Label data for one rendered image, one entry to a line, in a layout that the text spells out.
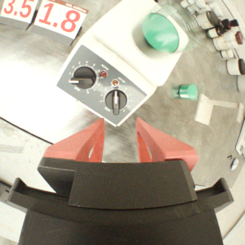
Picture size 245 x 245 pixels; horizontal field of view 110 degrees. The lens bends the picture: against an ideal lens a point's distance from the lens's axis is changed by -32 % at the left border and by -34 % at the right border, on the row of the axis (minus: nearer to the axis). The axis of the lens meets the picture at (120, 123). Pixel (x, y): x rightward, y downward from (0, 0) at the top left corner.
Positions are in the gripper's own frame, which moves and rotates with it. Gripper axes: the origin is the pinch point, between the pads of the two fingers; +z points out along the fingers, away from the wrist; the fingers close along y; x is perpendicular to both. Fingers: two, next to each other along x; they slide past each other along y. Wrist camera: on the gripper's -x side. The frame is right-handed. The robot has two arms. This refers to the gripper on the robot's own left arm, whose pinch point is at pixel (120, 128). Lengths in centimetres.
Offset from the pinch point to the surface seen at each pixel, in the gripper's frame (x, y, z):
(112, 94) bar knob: -0.6, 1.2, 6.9
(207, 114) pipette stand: 9.8, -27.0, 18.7
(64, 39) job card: -9.2, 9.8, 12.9
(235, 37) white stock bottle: -17.0, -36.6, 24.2
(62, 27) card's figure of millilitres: -11.5, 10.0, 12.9
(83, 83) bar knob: -2.8, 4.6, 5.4
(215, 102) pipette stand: 4.7, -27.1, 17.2
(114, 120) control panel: 4.1, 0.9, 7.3
